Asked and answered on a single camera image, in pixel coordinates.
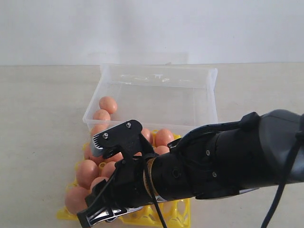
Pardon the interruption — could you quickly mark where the clear plastic container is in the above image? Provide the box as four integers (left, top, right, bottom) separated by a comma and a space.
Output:
83, 64, 218, 135

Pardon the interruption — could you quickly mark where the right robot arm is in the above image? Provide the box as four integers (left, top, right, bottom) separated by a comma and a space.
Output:
77, 109, 304, 228

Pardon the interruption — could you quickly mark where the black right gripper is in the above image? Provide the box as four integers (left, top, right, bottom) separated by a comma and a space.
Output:
77, 158, 155, 228

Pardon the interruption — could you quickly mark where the brown egg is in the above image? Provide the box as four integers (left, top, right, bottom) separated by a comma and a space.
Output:
101, 161, 116, 178
93, 109, 111, 121
141, 128, 153, 144
65, 186, 90, 215
105, 152, 123, 163
154, 145, 170, 155
76, 160, 99, 189
90, 176, 109, 190
84, 144, 103, 165
155, 128, 174, 147
90, 124, 108, 137
99, 96, 118, 114

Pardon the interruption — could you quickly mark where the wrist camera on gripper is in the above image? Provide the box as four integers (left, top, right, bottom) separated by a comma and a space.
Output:
90, 120, 159, 169

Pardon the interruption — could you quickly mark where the black cable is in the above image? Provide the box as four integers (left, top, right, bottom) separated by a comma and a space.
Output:
133, 128, 304, 228

